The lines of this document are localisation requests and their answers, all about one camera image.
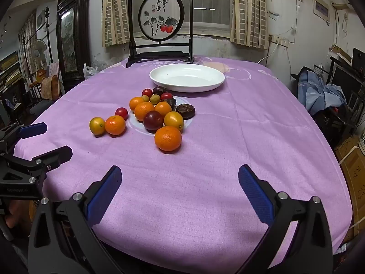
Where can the cardboard box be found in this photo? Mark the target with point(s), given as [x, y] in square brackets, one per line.
[353, 171]

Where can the bookshelf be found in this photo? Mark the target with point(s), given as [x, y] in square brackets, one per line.
[10, 68]

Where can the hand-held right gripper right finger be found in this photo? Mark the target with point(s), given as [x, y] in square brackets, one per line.
[253, 191]

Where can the wicker chair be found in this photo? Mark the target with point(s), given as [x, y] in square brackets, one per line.
[51, 87]

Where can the black framed painted table screen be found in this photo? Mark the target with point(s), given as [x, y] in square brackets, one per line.
[161, 14]

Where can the dark brown wrinkled fruit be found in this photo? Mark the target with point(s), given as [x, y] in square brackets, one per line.
[172, 103]
[159, 90]
[185, 111]

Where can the black monitor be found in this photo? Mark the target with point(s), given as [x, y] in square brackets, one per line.
[346, 81]

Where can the white standing fan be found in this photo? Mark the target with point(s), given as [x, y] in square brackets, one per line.
[38, 52]

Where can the white plastic bag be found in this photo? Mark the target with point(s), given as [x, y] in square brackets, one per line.
[90, 72]

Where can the black speaker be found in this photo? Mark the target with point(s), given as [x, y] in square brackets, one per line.
[358, 58]

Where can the white wall box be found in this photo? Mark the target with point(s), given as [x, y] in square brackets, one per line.
[320, 7]

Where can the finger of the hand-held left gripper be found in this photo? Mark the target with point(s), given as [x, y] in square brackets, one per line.
[55, 155]
[32, 130]

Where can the blue cloth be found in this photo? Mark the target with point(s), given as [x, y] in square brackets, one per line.
[313, 91]

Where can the black coat stand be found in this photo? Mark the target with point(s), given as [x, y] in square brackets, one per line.
[47, 12]

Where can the dark red plum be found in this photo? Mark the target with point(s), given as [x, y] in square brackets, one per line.
[153, 121]

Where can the purple tablecloth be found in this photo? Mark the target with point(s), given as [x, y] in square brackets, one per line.
[214, 162]

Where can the window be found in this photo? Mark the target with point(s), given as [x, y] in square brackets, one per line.
[211, 5]

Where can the small orange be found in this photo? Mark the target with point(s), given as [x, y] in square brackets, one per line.
[115, 125]
[163, 109]
[144, 111]
[136, 103]

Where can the large orange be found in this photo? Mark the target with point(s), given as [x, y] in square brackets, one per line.
[168, 138]

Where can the white plate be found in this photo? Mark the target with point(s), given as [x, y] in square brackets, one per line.
[187, 77]

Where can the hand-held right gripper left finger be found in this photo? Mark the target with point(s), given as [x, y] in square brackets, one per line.
[104, 194]

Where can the white wall socket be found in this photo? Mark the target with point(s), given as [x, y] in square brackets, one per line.
[281, 40]

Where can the dark wooden cabinet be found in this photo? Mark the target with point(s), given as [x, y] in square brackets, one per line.
[70, 34]

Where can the checked curtain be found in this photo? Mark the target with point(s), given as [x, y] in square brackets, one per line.
[114, 11]
[27, 45]
[248, 14]

